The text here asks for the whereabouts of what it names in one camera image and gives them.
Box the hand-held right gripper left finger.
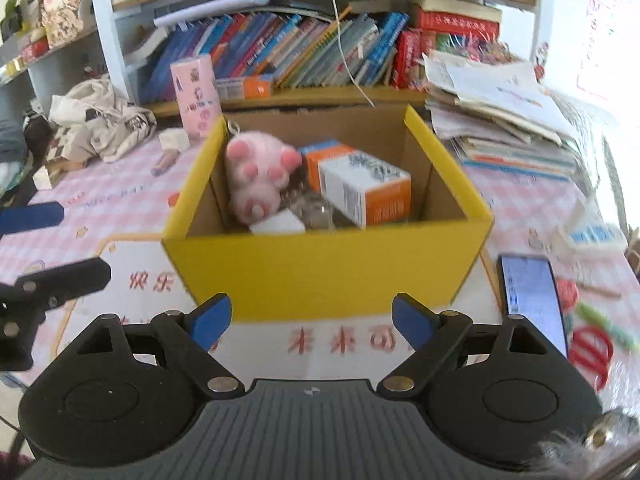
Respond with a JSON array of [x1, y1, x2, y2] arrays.
[[75, 294, 240, 395]]

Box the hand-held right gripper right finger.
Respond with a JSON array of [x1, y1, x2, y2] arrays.
[[377, 292, 568, 395]]

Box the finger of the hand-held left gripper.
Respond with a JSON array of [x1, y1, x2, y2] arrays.
[[0, 257, 112, 372], [0, 202, 66, 236]]

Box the yellow cardboard box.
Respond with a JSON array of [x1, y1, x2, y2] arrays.
[[161, 104, 495, 323]]

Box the white block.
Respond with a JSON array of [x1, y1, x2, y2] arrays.
[[249, 209, 307, 235]]

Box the white orange toothpaste box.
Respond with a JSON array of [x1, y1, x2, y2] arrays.
[[216, 74, 275, 101], [317, 152, 412, 227], [299, 141, 358, 193]]

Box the pink plush toy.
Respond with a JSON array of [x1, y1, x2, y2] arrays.
[[223, 115, 303, 225]]

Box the clear tape roll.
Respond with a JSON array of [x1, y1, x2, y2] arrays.
[[287, 192, 336, 231]]

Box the pink checkered desktop cover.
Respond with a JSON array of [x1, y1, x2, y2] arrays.
[[0, 105, 640, 461]]

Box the smartphone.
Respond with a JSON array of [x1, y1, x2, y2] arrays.
[[496, 254, 569, 358]]

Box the cream canvas bag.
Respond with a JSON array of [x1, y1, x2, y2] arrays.
[[49, 74, 158, 163]]

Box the pink pen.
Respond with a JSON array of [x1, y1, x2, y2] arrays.
[[151, 150, 180, 177]]

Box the red net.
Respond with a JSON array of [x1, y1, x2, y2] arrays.
[[556, 279, 579, 313]]

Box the red scissors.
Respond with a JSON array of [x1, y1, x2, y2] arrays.
[[567, 327, 615, 392]]

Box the green pen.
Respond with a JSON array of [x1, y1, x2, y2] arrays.
[[575, 302, 640, 353]]

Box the white blue packet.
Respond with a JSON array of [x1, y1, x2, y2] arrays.
[[557, 210, 628, 261]]

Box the floral fabric bag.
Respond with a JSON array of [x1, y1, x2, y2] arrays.
[[41, 0, 83, 48]]

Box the pink sticker container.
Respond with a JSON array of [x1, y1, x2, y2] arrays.
[[170, 55, 222, 138]]

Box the stack of papers and booklets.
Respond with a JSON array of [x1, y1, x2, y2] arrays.
[[422, 50, 581, 181]]

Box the wooden bookshelf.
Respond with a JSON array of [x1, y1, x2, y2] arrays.
[[87, 0, 551, 118]]

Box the red boxed book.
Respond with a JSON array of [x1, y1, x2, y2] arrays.
[[390, 29, 426, 90]]

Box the white long box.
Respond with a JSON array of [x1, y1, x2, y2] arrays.
[[152, 0, 271, 28]]

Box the row of colourful books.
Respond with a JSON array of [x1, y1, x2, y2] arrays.
[[140, 10, 411, 103]]

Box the red thick dictionary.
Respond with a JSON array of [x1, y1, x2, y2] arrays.
[[417, 9, 501, 36]]

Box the beige thick book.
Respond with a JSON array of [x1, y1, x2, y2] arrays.
[[407, 0, 503, 12]]

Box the white cable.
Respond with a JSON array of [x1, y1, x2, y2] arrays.
[[315, 0, 377, 108]]

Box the wall poster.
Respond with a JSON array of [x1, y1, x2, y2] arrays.
[[575, 0, 640, 106]]

